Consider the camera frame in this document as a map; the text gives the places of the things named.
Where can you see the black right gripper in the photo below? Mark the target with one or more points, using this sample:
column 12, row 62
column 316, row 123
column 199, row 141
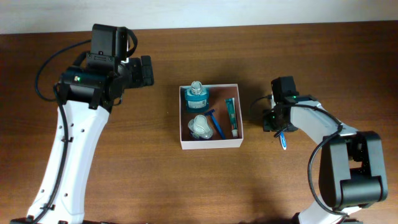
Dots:
column 268, row 124

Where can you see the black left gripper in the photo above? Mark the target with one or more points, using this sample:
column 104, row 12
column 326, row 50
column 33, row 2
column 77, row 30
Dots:
column 141, row 79

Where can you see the blue white toothbrush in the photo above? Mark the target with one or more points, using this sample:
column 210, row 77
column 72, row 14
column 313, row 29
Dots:
column 283, row 141

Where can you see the green toothpaste tube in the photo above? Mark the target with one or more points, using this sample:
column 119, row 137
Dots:
column 231, row 109

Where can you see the teal mouthwash bottle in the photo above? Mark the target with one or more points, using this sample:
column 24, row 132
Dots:
column 197, row 98

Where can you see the blue disposable razor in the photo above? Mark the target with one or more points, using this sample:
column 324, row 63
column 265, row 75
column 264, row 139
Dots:
column 216, row 124

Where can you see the purple pump soap bottle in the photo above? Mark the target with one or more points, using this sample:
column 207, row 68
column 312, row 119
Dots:
column 200, row 129

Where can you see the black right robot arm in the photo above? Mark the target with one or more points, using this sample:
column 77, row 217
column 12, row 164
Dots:
column 346, row 171

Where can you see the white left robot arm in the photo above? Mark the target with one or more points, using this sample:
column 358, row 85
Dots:
column 86, row 93

